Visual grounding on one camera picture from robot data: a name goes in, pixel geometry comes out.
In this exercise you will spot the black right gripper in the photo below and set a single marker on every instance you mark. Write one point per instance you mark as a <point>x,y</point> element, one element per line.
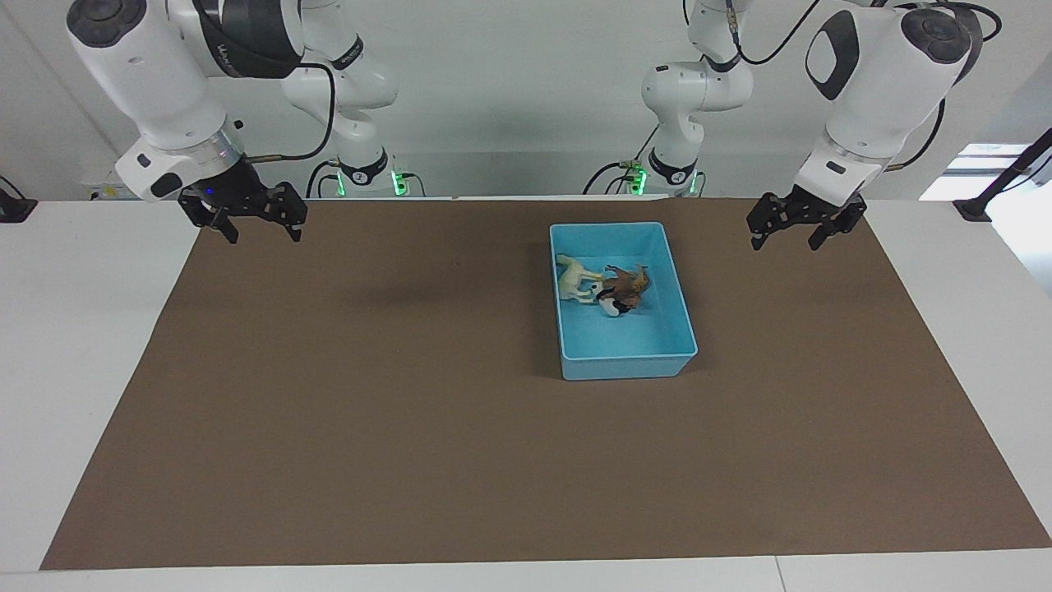
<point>238,197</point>

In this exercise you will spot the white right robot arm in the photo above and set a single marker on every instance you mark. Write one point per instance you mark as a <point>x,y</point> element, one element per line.
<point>148,74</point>

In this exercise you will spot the black and white panda toy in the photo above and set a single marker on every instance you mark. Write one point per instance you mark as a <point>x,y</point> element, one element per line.
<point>612,307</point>

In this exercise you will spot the orange striped tiger toy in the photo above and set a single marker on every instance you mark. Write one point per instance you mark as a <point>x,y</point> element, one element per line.
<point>639,288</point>

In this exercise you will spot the black camera stand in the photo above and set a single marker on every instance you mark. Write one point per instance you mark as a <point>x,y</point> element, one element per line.
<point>1003,177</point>

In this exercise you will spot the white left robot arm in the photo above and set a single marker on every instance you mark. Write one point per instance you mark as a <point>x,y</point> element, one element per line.
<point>863,107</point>

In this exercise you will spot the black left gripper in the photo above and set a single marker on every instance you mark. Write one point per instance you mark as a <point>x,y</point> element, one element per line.
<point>809,207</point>

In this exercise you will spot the black table clamp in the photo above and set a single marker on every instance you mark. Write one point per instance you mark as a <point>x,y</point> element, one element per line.
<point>15,207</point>

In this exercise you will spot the cream white horse toy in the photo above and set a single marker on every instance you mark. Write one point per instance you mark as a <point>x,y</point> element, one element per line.
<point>571,279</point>

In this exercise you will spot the brown table mat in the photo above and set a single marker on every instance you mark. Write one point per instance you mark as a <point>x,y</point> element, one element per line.
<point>329,460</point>

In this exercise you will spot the light blue storage box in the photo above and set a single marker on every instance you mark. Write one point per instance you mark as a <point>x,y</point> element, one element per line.
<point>625,341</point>

